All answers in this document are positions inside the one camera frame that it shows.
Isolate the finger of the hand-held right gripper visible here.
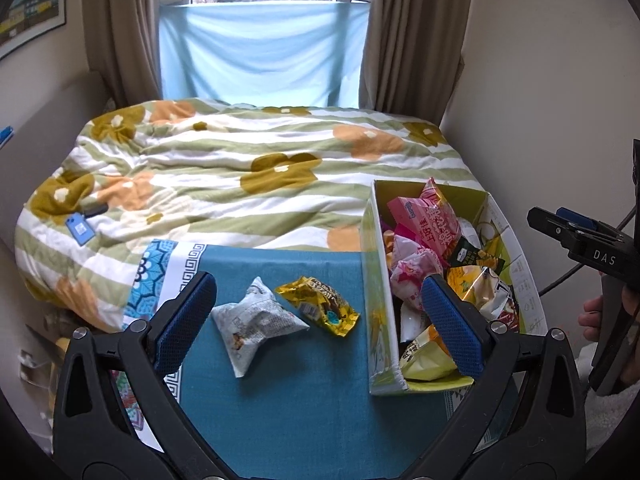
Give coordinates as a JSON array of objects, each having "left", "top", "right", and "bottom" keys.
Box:
[
  {"left": 556, "top": 206, "right": 624, "bottom": 242},
  {"left": 527, "top": 207, "right": 581, "bottom": 257}
]

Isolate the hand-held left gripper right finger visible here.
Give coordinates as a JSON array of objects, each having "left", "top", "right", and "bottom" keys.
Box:
[{"left": 420, "top": 274, "right": 588, "bottom": 480}]

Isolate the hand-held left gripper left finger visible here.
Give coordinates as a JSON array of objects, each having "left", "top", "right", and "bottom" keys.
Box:
[{"left": 52, "top": 271, "right": 219, "bottom": 480}]

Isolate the white snack packet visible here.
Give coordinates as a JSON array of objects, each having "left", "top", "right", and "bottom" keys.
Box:
[{"left": 210, "top": 276, "right": 311, "bottom": 379}]

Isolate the yellow-green cardboard box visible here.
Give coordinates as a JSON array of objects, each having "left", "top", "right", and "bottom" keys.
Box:
[{"left": 360, "top": 179, "right": 547, "bottom": 397}]

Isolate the pile of snack packets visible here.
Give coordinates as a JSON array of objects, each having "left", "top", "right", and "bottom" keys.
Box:
[{"left": 382, "top": 177, "right": 523, "bottom": 381}]

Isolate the gold foil snack packet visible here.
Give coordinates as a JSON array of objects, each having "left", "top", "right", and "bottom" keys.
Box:
[{"left": 273, "top": 275, "right": 362, "bottom": 336}]

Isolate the person's right hand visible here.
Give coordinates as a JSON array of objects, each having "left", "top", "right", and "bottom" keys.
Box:
[{"left": 577, "top": 295, "right": 609, "bottom": 331}]

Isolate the white fluffy cloth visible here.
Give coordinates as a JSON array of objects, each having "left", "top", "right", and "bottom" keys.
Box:
[{"left": 575, "top": 350, "right": 640, "bottom": 457}]

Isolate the blue tag card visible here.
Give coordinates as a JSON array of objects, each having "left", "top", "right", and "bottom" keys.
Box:
[{"left": 66, "top": 212, "right": 96, "bottom": 242}]

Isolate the teal patterned cloth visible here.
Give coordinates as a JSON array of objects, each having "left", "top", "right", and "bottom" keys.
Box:
[{"left": 117, "top": 240, "right": 501, "bottom": 480}]

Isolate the clear plastic bag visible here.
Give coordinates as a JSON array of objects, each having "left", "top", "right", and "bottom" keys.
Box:
[{"left": 17, "top": 310, "right": 69, "bottom": 412}]

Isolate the floral striped blanket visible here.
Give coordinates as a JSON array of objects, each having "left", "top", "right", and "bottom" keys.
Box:
[{"left": 15, "top": 97, "right": 501, "bottom": 334}]

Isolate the beige curtain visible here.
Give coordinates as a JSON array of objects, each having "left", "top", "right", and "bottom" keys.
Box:
[
  {"left": 357, "top": 0, "right": 477, "bottom": 127},
  {"left": 82, "top": 0, "right": 194, "bottom": 109}
]

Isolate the beige bed headboard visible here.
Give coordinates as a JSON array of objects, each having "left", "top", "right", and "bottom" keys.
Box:
[{"left": 0, "top": 72, "right": 119, "bottom": 197}]

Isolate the light blue window cloth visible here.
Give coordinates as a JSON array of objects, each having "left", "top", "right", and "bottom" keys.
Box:
[{"left": 157, "top": 1, "right": 371, "bottom": 109}]

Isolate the framed houses picture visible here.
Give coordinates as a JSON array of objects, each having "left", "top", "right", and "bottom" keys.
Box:
[{"left": 0, "top": 0, "right": 69, "bottom": 61}]

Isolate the black cable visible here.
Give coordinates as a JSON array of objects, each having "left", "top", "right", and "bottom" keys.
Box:
[{"left": 537, "top": 195, "right": 640, "bottom": 297}]

